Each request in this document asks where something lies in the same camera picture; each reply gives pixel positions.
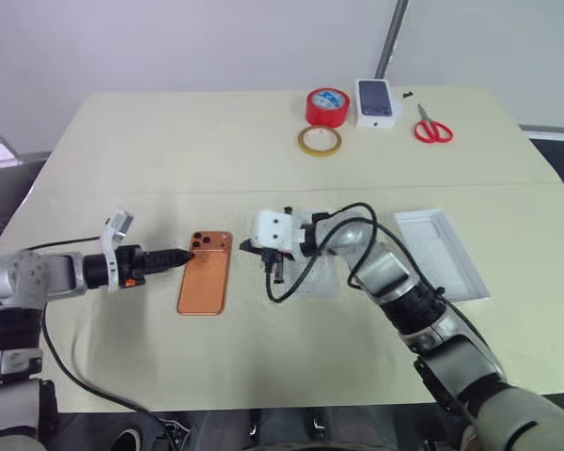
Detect phone box with printed phone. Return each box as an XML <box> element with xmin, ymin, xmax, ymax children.
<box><xmin>353</xmin><ymin>77</ymin><xmax>404</xmax><ymax>131</ymax></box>

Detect yellow tape roll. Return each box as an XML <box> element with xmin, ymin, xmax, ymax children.
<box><xmin>295</xmin><ymin>124</ymin><xmax>344</xmax><ymax>157</ymax></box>

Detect red tape roll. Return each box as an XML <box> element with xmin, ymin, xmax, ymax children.
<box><xmin>305</xmin><ymin>86</ymin><xmax>351</xmax><ymax>130</ymax></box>

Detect white shallow phone box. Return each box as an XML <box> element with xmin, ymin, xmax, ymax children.
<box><xmin>392</xmin><ymin>207</ymin><xmax>493</xmax><ymax>303</ymax></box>

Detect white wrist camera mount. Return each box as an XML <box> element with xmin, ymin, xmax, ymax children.
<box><xmin>253</xmin><ymin>209</ymin><xmax>307</xmax><ymax>254</ymax></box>
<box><xmin>100</xmin><ymin>205</ymin><xmax>136</xmax><ymax>296</ymax></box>

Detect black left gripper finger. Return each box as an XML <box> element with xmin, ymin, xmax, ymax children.
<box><xmin>144</xmin><ymin>248</ymin><xmax>195</xmax><ymax>262</ymax></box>
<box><xmin>144</xmin><ymin>259</ymin><xmax>191</xmax><ymax>274</ymax></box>

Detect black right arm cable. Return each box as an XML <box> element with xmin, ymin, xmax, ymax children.
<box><xmin>264</xmin><ymin>201</ymin><xmax>448</xmax><ymax>305</ymax></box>

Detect red handled scissors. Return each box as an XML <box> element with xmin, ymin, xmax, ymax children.
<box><xmin>413</xmin><ymin>102</ymin><xmax>455</xmax><ymax>145</ymax></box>

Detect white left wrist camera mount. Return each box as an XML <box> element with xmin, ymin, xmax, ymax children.
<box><xmin>100</xmin><ymin>205</ymin><xmax>136</xmax><ymax>296</ymax></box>

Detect orange smartphone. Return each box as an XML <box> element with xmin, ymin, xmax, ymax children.
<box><xmin>176</xmin><ymin>229</ymin><xmax>234</xmax><ymax>318</ymax></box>

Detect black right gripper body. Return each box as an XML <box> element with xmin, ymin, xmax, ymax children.
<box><xmin>257</xmin><ymin>244</ymin><xmax>296</xmax><ymax>265</ymax></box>

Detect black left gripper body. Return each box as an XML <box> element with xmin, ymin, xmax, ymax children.
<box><xmin>117</xmin><ymin>243</ymin><xmax>149</xmax><ymax>288</ymax></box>

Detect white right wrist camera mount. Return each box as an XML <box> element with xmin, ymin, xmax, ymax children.
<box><xmin>253</xmin><ymin>209</ymin><xmax>307</xmax><ymax>254</ymax></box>

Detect grey partition post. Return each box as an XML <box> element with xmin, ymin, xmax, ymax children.
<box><xmin>372</xmin><ymin>0</ymin><xmax>411</xmax><ymax>81</ymax></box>

